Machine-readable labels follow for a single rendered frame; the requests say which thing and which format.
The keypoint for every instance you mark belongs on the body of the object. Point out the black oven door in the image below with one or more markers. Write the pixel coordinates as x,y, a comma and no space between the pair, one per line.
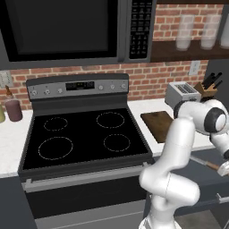
86,199

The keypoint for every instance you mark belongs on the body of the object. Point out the white wall socket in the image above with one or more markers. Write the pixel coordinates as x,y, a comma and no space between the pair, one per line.
194,68

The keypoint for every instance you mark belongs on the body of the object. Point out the dark grey open drawer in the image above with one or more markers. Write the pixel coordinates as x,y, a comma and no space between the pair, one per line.
208,182

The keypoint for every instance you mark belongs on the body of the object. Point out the white wall switch plate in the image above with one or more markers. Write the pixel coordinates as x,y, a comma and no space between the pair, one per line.
5,79

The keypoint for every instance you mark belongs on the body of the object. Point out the dark grey tall cupboard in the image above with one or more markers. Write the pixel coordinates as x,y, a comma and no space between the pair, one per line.
219,68

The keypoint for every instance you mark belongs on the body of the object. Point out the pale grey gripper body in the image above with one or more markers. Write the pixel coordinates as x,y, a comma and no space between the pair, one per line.
224,170

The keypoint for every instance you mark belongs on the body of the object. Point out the dark wooden wall shelf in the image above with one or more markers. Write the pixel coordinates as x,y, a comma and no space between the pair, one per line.
190,53

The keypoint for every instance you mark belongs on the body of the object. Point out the wooden knife block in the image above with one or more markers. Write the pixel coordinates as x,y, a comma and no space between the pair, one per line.
207,89

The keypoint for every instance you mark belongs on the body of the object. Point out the dark red squeeze bottle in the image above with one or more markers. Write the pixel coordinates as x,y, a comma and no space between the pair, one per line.
13,108

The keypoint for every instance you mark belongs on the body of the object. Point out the silver toaster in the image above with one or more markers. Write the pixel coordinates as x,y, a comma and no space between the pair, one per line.
182,94

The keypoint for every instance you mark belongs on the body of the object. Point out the dark grey base cupboard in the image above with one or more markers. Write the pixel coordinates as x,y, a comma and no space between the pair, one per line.
15,205

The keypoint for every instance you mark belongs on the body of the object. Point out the dark wooden cutting board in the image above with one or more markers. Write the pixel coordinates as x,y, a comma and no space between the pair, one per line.
158,125

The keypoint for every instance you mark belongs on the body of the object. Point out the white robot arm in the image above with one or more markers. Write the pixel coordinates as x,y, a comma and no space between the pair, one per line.
179,149

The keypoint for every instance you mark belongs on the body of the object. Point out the yellow-green bottle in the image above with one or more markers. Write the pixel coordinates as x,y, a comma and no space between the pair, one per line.
1,114

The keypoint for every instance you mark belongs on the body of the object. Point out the black and steel microwave oven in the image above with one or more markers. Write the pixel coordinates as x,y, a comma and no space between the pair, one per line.
59,29

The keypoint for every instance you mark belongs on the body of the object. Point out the black and steel range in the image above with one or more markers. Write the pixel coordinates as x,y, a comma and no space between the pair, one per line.
83,134

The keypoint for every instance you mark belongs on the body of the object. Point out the silver range knob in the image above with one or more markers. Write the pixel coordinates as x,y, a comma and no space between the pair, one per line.
34,93
112,86
100,87
46,91
123,86
60,90

